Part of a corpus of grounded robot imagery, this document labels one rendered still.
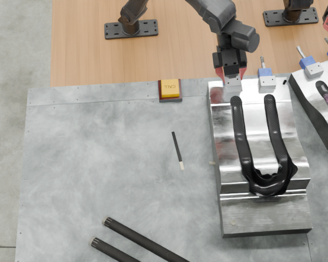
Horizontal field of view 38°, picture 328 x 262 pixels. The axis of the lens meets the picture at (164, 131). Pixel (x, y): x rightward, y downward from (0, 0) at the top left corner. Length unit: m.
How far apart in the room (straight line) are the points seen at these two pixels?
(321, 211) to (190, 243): 0.42
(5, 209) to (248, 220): 1.38
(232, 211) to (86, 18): 0.92
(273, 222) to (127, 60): 0.77
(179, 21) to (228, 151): 0.61
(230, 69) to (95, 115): 0.52
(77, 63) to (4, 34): 1.26
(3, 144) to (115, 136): 1.10
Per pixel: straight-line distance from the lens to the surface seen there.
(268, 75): 1.61
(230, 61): 1.38
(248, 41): 1.36
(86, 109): 1.66
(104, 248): 1.45
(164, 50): 1.76
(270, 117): 1.56
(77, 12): 1.90
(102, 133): 1.61
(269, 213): 1.46
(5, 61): 2.86
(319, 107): 1.61
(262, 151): 1.46
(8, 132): 2.63
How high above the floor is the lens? 2.24
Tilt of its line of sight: 65 degrees down
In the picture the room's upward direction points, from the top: 3 degrees counter-clockwise
